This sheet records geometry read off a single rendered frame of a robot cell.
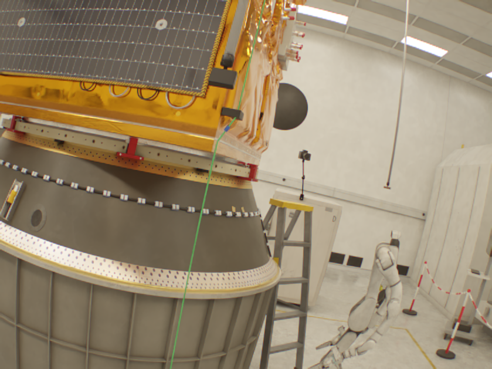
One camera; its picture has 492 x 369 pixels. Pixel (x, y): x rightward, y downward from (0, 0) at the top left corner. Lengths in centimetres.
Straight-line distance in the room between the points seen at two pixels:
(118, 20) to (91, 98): 36
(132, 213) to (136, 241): 12
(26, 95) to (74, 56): 34
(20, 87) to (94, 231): 80
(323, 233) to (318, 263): 41
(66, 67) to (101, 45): 19
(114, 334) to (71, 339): 22
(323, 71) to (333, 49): 68
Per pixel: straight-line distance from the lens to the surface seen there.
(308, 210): 388
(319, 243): 595
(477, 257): 747
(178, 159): 204
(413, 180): 1034
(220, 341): 224
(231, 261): 217
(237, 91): 176
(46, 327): 200
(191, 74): 169
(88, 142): 198
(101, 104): 184
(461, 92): 1115
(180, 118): 171
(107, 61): 183
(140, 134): 175
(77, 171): 199
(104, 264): 184
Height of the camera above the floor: 172
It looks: 3 degrees down
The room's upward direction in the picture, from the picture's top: 13 degrees clockwise
